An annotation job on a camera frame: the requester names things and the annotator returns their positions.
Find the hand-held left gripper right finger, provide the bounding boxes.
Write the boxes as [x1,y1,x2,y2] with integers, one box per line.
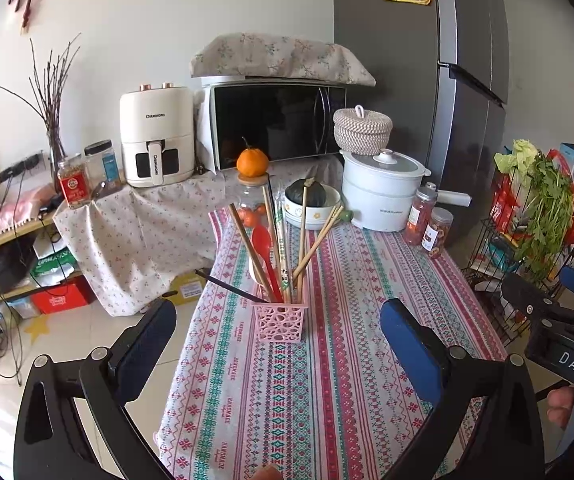
[379,297,550,480]

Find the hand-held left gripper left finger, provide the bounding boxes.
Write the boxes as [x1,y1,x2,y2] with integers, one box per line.
[14,299,178,480]

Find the dark wooden chopstick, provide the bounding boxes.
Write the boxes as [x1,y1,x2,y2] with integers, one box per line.
[262,184,283,281]
[194,269,255,301]

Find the white plastic spoon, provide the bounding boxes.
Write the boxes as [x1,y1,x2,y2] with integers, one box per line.
[248,255,268,286]

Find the pink lattice utensil holder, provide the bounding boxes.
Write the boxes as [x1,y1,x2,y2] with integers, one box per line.
[252,280,310,343]

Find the brown wooden chopstick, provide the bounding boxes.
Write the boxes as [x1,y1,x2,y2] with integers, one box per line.
[229,203,273,303]

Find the red plastic spoon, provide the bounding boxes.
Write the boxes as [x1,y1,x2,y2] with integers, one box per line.
[251,225,284,303]

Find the printed bamboo chopstick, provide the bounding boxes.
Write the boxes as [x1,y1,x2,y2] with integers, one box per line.
[273,192,294,303]

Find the person's right hand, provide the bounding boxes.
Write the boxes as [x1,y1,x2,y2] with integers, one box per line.
[547,385,574,428]

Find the person's left hand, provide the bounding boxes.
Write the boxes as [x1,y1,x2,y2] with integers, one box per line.
[254,452,284,480]

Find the yellow cardboard box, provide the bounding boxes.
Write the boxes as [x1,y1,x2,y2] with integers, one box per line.
[164,270,208,306]

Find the striped patterned tablecloth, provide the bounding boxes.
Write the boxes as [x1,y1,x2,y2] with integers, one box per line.
[152,207,510,480]

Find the leafy green vegetables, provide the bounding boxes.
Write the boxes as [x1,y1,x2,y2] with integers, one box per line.
[494,140,574,283]

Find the red snack packet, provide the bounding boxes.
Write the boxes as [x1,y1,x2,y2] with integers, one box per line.
[489,175,518,233]

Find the red box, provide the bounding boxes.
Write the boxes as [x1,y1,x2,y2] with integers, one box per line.
[30,277,95,316]

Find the jar of dried fruit rings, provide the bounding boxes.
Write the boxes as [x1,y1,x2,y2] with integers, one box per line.
[422,207,454,260]

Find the small-flower white cloth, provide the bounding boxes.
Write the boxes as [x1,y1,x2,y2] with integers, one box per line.
[52,155,345,318]

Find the green plastic bag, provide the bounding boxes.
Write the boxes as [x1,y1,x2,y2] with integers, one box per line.
[30,250,78,281]

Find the tall jar of red snacks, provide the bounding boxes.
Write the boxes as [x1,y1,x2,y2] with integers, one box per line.
[402,186,438,247]

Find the white electric cooking pot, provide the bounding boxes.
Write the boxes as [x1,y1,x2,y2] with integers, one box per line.
[339,149,472,233]

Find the wooden shelf unit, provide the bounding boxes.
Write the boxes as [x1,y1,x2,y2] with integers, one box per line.
[0,210,83,311]

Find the red-label nut jar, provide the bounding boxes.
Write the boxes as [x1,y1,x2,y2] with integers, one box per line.
[57,154,90,209]

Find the glass jar with wooden lid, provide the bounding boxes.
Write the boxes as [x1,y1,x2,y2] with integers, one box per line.
[237,175,273,228]

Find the blue-label plastic jar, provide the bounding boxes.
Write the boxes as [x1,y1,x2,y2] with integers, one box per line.
[84,140,120,188]

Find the dark green pumpkin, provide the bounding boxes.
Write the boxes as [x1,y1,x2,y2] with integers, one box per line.
[285,178,328,208]

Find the glass vase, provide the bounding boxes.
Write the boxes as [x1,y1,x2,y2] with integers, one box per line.
[47,130,68,193]

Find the orange tangerine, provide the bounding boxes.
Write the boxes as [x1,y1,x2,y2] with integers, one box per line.
[236,137,270,178]

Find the black power strip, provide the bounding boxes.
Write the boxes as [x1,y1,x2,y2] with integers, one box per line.
[0,156,40,181]

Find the cream air fryer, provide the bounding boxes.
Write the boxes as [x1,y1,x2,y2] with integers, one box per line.
[120,82,195,188]

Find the woven lidded basket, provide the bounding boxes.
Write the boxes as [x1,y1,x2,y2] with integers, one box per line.
[333,105,394,156]

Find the grey refrigerator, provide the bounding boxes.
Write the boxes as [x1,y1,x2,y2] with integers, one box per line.
[332,0,512,251]

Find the black microwave oven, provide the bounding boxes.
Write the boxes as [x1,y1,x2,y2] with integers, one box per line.
[199,77,348,173]

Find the dried bare branches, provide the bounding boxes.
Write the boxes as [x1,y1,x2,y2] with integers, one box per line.
[0,35,83,161]

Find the floral branch-print cloth cover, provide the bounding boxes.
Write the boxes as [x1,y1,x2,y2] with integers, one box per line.
[189,32,377,87]

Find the black wire rack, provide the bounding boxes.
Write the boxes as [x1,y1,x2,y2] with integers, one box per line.
[462,170,574,356]

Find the black cable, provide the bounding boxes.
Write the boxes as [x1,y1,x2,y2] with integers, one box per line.
[0,180,35,396]

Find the white pan with green handle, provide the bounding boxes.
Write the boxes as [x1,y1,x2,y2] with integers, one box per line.
[283,185,355,231]

